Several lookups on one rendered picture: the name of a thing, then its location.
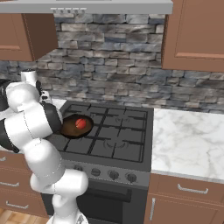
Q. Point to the brown wall cupboard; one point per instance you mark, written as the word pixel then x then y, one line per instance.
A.
pixel 195 32
pixel 20 35

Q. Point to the black countertop appliance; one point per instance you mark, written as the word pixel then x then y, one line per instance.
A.
pixel 3 96

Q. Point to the brown drawer front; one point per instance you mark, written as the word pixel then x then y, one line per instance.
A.
pixel 20 199
pixel 13 162
pixel 189 182
pixel 14 176

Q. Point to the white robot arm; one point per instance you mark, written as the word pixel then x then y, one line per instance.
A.
pixel 32 128

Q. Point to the grey range hood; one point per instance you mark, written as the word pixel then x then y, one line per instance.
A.
pixel 87 5

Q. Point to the dark brown frying pan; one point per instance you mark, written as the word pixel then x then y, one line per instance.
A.
pixel 70 129

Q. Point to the black oven door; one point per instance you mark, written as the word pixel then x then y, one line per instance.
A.
pixel 110 207

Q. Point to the red tomato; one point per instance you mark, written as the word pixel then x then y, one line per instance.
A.
pixel 80 123

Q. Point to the black gas stove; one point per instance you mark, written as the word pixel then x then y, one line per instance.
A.
pixel 116 137

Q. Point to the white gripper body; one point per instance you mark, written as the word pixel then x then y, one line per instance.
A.
pixel 45 97

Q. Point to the brown cupboard door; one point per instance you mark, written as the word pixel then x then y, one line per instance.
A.
pixel 186 211

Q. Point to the black stove knob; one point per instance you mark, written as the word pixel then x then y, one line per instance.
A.
pixel 131 177
pixel 95 171
pixel 113 175
pixel 78 168

